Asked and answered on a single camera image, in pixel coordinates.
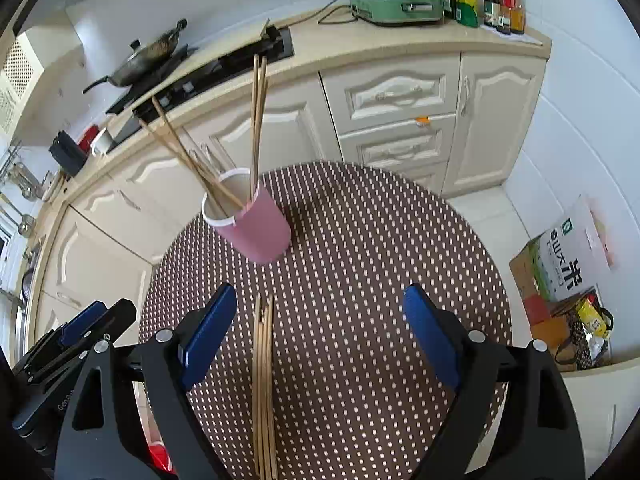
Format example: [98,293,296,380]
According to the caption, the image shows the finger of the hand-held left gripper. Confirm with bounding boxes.
[57,301,109,348]
[82,299,139,352]

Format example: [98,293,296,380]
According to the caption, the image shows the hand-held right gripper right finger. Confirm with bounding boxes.
[402,283,587,480]

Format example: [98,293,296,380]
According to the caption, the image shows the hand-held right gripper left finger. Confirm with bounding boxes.
[52,282,238,480]

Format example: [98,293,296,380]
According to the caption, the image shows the pile of light chopsticks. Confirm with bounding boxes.
[251,294,279,480]

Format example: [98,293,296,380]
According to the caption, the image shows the pink cup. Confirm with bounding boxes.
[201,169,293,265]

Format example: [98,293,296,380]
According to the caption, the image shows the bundle of chopsticks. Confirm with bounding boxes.
[137,55,270,219]

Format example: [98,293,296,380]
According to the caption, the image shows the round brown polka-dot table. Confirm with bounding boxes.
[139,161,514,480]

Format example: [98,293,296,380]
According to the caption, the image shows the red carton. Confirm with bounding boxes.
[522,294,554,329]

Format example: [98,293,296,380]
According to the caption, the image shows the cardboard box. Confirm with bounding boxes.
[509,237,614,357]

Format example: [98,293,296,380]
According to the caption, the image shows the steel slotted spatula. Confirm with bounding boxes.
[0,192,36,236]

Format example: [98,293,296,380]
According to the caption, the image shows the red plastic item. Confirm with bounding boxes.
[147,440,177,477]

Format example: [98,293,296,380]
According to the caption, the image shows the steel ladle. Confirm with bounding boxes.
[7,162,41,201]

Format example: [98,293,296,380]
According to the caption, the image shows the patterned bag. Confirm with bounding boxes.
[552,305,614,372]

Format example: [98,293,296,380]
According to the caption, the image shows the small cream drawer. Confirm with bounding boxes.
[360,152,451,196]

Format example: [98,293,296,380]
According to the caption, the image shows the green white rice bag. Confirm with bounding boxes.
[530,195,619,302]

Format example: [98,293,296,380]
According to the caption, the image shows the black box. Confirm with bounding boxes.
[48,131,87,177]

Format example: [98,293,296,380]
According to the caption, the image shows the white mug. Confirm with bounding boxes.
[90,127,115,156]

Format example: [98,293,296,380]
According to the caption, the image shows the medium cream drawer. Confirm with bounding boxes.
[337,115,457,166]

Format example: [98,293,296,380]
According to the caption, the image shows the wide arched cabinet door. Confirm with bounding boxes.
[182,80,346,182]

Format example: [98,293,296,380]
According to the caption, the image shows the narrow cream cabinet door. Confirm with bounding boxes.
[442,52,546,197]

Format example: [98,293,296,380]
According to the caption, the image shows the large cream drawer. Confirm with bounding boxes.
[320,55,461,136]

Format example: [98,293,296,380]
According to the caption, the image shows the black glass gas stove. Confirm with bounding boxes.
[105,25,295,147]

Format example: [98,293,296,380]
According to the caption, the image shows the cream range hood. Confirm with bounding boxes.
[0,20,85,137]

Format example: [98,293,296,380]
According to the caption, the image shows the dirty steel wok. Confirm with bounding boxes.
[82,19,189,95]

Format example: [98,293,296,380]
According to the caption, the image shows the beige board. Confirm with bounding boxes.
[215,19,271,64]

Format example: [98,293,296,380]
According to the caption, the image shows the white paper sheet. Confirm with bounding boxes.
[482,27,544,45]

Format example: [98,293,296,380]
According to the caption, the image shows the red label sauce bottle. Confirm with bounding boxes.
[500,0,527,36]

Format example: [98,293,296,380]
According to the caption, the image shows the black power cable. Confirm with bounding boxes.
[280,2,359,29]

